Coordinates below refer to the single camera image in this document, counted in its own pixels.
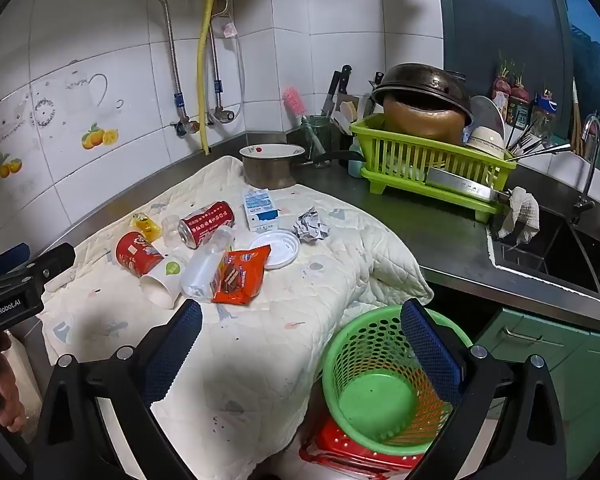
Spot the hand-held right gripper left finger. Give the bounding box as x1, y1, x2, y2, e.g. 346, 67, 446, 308
32, 300, 204, 480

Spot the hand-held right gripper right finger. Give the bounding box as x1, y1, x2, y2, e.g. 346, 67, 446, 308
399, 298, 571, 480

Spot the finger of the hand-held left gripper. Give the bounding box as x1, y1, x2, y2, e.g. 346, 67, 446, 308
0, 242, 76, 306
0, 243, 32, 275

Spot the green perforated plastic basket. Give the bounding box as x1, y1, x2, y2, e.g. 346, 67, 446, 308
321, 305, 473, 448

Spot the red soda can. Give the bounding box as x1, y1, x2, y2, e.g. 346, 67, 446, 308
178, 201, 237, 250

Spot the blue and white carton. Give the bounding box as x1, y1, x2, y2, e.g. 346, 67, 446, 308
241, 188, 281, 233

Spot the person's left hand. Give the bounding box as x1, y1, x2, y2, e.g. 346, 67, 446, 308
0, 332, 27, 433

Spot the white paper cup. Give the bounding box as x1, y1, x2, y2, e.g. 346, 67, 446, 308
139, 255, 191, 309

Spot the white quilted mat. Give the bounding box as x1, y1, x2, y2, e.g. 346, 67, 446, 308
37, 154, 435, 453

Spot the clear plastic bottle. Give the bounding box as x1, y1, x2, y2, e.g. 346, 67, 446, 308
180, 225, 236, 302

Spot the red paper cup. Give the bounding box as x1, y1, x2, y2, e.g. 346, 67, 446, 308
115, 231, 166, 277

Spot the orange snack packet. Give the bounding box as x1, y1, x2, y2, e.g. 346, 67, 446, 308
211, 244, 272, 306

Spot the yellow wrapper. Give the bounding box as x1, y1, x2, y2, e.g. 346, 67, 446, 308
131, 212, 162, 242

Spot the clear plastic lid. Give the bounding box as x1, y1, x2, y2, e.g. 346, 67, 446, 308
160, 214, 182, 247

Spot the green cabinet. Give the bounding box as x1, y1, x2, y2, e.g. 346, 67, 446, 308
472, 305, 600, 480

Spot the red plastic stool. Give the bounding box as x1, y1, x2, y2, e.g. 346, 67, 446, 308
299, 417, 431, 471

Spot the white plastic lid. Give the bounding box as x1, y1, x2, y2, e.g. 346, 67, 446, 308
249, 229, 301, 271

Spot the steel sink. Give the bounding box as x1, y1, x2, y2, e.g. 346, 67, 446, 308
487, 205, 600, 301

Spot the white rag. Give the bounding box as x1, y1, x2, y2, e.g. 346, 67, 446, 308
496, 186, 541, 246

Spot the steel cleaver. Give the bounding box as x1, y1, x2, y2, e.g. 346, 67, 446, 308
425, 166, 511, 206

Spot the crumpled paper ball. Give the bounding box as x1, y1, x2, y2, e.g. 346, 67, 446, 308
292, 206, 331, 244

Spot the teal soap bottle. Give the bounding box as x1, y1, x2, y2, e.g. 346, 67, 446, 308
347, 137, 376, 178

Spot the green dish rack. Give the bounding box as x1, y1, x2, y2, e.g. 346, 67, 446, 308
349, 112, 518, 223

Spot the white ceramic bowl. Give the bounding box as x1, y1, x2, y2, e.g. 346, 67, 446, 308
462, 125, 506, 158

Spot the white floral bowl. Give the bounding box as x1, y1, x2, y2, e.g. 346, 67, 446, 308
239, 143, 306, 160

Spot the bunch of metal cutlery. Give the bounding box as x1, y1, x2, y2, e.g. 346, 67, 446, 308
505, 125, 571, 161

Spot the brown pot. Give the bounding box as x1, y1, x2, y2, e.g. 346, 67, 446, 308
382, 92, 468, 146

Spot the chrome faucet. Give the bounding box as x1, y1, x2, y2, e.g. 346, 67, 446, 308
572, 114, 600, 223

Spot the white plate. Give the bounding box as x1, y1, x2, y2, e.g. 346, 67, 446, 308
467, 95, 506, 141

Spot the green glass jar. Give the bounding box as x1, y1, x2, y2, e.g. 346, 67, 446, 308
300, 115, 333, 168

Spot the dark metal wok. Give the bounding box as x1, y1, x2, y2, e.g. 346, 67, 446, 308
370, 62, 476, 126

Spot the metal pot with black handle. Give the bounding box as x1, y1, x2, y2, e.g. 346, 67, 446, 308
240, 151, 366, 191

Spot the wall faucet with yellow hose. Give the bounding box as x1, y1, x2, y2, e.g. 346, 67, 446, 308
171, 92, 201, 137

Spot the metal flexible hose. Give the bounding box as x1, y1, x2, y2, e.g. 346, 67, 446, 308
207, 0, 246, 126
147, 0, 188, 111

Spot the yellow corrugated hose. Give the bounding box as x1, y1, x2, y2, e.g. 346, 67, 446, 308
197, 0, 217, 156

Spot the black handled knife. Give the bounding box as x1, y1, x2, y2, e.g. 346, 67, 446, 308
320, 64, 353, 118

